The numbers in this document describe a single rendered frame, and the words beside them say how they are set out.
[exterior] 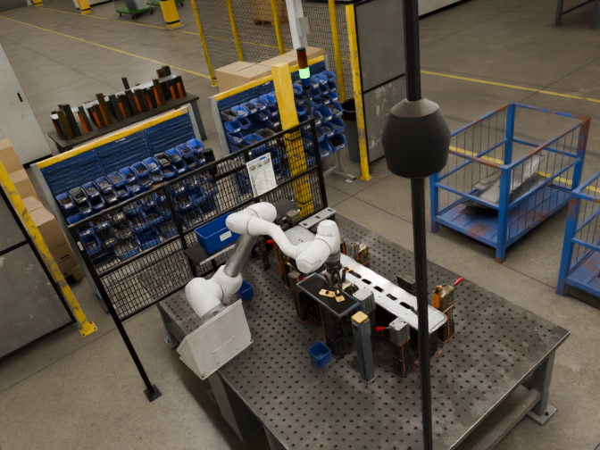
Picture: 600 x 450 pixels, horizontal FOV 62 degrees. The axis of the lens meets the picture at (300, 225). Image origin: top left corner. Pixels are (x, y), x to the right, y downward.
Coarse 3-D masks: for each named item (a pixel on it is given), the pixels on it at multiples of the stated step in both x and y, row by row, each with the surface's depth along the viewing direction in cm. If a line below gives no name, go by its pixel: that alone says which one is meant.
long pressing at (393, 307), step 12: (300, 228) 360; (288, 240) 349; (300, 240) 347; (312, 240) 345; (348, 264) 316; (360, 264) 315; (336, 276) 308; (348, 276) 307; (372, 276) 303; (360, 288) 295; (372, 288) 294; (384, 288) 292; (396, 288) 290; (384, 300) 284; (396, 300) 282; (408, 300) 281; (396, 312) 274; (408, 312) 273; (432, 312) 270; (432, 324) 263
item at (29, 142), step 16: (0, 48) 745; (0, 64) 752; (0, 80) 759; (16, 80) 772; (0, 96) 766; (16, 96) 779; (0, 112) 774; (16, 112) 787; (32, 112) 801; (0, 128) 781; (16, 128) 794; (32, 128) 808; (16, 144) 802; (32, 144) 816; (32, 160) 825
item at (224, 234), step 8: (224, 216) 362; (208, 224) 356; (216, 224) 360; (224, 224) 364; (200, 232) 354; (208, 232) 358; (216, 232) 343; (224, 232) 347; (232, 232) 351; (200, 240) 350; (208, 240) 342; (216, 240) 346; (224, 240) 350; (232, 240) 354; (208, 248) 344; (216, 248) 348
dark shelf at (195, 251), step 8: (280, 200) 392; (280, 208) 382; (288, 208) 380; (296, 208) 378; (192, 248) 355; (200, 248) 353; (224, 248) 349; (192, 256) 347; (200, 256) 345; (208, 256) 343; (200, 264) 341
